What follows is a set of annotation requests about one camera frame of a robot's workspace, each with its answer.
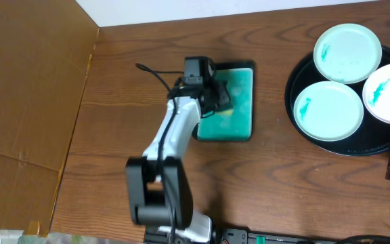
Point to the light green plate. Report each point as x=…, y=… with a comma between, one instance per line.
x=328, y=111
x=347, y=53

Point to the brown cardboard panel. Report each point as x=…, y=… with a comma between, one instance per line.
x=45, y=52

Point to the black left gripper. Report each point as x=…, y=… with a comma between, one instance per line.
x=221, y=98

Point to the green yellow sponge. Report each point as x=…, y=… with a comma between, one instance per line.
x=227, y=112

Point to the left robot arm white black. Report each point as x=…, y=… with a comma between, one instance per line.
x=159, y=191

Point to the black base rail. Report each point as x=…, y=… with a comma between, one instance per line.
x=243, y=236

